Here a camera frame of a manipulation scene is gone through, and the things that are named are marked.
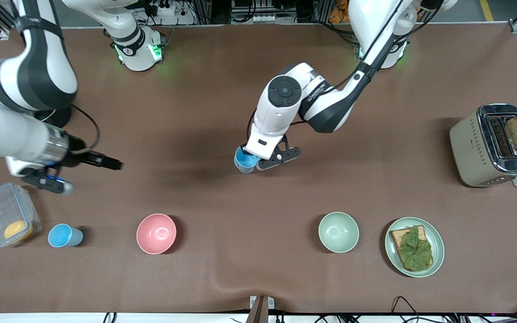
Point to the green lettuce leaf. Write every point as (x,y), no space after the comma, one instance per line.
(415,251)

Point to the orange round food piece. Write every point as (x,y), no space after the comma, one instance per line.
(18,230)

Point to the brown bread slice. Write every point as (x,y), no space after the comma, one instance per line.
(396,237)

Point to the beige chrome toaster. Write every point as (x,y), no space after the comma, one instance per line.
(469,148)

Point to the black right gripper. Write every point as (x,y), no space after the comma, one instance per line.
(77,152)

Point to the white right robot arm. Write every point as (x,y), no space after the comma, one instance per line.
(29,67)

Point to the pale green bowl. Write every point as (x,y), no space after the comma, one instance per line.
(338,232)

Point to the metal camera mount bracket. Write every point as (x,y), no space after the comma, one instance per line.
(261,307)

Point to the pile of orange buns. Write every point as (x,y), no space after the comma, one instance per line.
(339,15)

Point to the black cylindrical container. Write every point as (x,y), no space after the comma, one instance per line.
(59,119)

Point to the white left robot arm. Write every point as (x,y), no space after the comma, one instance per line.
(281,116)

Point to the pink bowl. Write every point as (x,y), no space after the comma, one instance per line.
(156,233)

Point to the pale green plate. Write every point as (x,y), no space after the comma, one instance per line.
(438,244)

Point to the white power strip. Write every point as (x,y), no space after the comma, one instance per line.
(164,9)

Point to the brown table cover mat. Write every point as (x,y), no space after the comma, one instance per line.
(258,202)

